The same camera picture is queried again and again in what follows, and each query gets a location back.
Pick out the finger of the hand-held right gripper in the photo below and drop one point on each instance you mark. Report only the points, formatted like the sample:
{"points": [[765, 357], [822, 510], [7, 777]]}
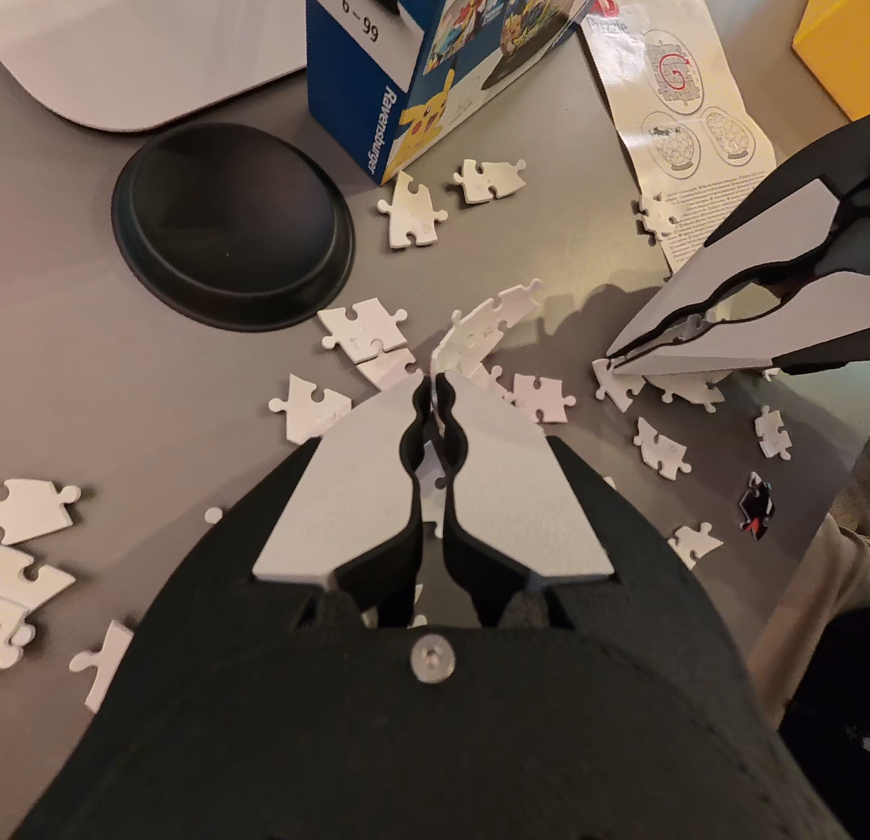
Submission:
{"points": [[781, 330], [747, 248]]}

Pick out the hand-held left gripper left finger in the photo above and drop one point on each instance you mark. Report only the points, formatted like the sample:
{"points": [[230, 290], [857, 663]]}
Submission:
{"points": [[340, 500]]}

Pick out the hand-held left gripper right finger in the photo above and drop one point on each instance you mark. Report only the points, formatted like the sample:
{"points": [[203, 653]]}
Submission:
{"points": [[530, 500]]}

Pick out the four-piece white puzzle section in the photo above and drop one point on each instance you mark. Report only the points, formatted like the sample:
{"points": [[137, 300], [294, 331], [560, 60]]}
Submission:
{"points": [[503, 306]]}

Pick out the white puzzle pieces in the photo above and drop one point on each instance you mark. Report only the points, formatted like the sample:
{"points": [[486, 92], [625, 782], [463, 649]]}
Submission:
{"points": [[414, 214]]}

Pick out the black printed puzzle piece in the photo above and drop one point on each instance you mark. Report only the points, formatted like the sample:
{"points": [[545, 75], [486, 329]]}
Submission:
{"points": [[756, 507]]}

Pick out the black round ball stand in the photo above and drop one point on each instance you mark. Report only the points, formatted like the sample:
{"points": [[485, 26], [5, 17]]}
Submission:
{"points": [[231, 228]]}

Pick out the colourful cartoon puzzle box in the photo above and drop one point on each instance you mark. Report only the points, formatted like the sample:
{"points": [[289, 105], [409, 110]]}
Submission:
{"points": [[353, 71]]}

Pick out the white instruction sheet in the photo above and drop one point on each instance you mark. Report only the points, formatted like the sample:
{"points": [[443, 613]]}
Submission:
{"points": [[680, 139]]}

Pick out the yellow plastic case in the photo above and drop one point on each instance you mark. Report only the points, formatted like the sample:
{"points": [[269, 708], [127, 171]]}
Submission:
{"points": [[836, 37]]}

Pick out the person's beige trousers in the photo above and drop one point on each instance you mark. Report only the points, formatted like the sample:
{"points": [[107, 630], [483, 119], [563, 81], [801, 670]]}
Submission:
{"points": [[815, 581]]}

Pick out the person's black jacket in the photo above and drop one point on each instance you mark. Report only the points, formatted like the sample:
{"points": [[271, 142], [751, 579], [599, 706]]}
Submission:
{"points": [[829, 751]]}

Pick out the white rounded board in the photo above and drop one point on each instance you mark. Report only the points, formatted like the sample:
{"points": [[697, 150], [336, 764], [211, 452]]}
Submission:
{"points": [[136, 37]]}

